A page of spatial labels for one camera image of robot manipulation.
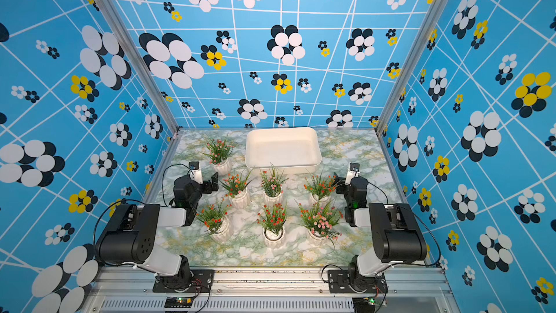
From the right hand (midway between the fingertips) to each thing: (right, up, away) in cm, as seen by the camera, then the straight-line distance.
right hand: (350, 173), depth 93 cm
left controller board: (-65, -41, -21) cm, 80 cm away
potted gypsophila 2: (-48, -8, -6) cm, 49 cm away
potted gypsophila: (-58, +10, +1) cm, 59 cm away
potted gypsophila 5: (-52, -18, -16) cm, 57 cm away
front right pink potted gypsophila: (-16, -14, -21) cm, 30 cm away
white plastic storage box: (-22, +11, +21) cm, 32 cm away
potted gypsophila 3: (-33, -3, -11) cm, 35 cm away
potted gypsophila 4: (-15, -4, -9) cm, 18 cm away
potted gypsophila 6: (-33, -14, -21) cm, 41 cm away
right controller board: (-2, -39, -24) cm, 46 cm away
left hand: (-62, +1, 0) cm, 62 cm away
